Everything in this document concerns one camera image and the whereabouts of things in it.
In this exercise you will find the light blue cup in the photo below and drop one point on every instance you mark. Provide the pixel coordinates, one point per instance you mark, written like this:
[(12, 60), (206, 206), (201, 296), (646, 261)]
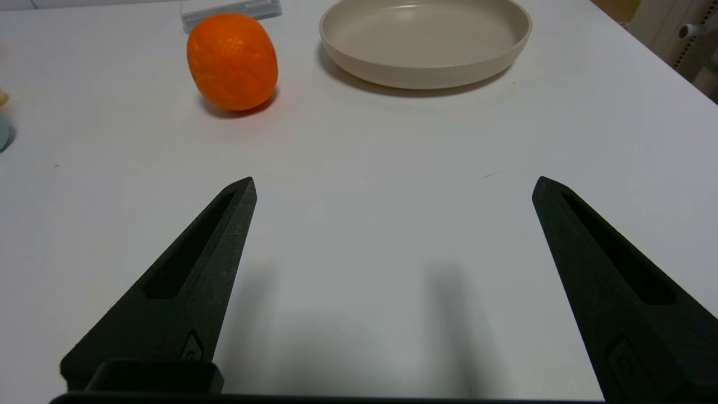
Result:
[(3, 132)]

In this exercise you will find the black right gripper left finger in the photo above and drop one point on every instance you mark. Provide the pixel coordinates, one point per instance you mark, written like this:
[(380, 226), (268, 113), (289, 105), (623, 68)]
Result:
[(190, 303)]

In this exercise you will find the white desk leg frame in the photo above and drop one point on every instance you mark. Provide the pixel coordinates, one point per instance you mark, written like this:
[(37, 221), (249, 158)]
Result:
[(662, 28)]

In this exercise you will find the orange fruit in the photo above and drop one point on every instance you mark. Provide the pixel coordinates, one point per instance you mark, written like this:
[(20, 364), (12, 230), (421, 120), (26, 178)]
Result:
[(233, 62)]

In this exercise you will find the clear grey rectangular holder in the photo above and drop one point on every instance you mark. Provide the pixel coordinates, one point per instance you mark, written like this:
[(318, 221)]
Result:
[(247, 10)]

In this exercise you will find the beige round plate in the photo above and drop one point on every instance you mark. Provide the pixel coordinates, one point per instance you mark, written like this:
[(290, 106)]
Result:
[(426, 39)]

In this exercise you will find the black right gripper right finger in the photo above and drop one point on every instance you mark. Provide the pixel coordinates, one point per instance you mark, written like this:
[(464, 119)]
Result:
[(606, 280)]

